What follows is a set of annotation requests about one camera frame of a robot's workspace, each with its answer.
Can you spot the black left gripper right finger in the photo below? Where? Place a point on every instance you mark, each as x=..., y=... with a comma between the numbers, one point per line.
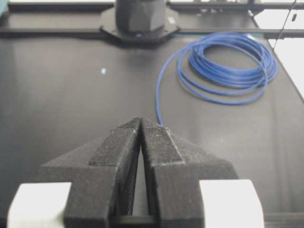
x=173, y=169

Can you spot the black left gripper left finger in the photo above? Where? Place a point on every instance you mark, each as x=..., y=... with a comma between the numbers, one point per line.
x=102, y=174

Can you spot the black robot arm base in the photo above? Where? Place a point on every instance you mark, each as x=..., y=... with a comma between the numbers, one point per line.
x=139, y=21

